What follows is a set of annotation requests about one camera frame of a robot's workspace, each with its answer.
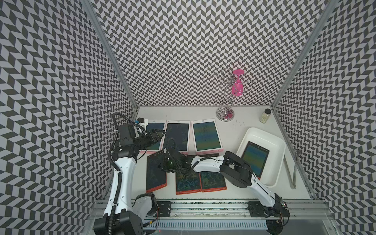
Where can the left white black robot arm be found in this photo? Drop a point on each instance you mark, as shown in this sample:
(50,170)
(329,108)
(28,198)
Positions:
(123,216)

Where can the red writing tablet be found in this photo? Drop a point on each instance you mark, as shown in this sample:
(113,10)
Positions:
(155,178)
(256,156)
(212,181)
(188,184)

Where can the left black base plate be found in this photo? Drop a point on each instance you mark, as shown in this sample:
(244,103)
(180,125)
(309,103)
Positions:
(164,209)

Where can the metal tongs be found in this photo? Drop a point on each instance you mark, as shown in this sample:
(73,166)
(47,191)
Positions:
(292,168)

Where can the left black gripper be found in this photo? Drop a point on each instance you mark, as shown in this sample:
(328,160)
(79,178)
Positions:
(154,137)

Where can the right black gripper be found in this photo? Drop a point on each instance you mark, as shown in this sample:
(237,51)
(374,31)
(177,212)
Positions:
(162,165)

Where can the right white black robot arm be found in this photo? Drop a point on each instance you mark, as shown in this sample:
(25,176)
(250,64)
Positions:
(236,170)

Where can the pink writing tablet colourful screen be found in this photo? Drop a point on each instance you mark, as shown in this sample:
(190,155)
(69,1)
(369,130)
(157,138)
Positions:
(155,124)

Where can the pink plastic goblet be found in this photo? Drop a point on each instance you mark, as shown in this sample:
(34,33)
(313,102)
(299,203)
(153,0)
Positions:
(237,87)

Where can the aluminium front rail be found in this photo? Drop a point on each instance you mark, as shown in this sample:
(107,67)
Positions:
(239,209)

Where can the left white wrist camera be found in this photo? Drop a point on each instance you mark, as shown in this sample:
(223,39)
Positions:
(142,123)

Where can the small glass jar black lid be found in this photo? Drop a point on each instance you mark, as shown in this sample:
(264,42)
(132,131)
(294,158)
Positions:
(265,115)

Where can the white plastic storage tray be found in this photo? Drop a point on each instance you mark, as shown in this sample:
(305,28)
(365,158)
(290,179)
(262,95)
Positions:
(275,145)

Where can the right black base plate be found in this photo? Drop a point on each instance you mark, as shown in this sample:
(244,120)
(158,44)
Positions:
(279,210)

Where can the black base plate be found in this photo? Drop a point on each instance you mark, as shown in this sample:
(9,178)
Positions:
(279,210)
(164,209)

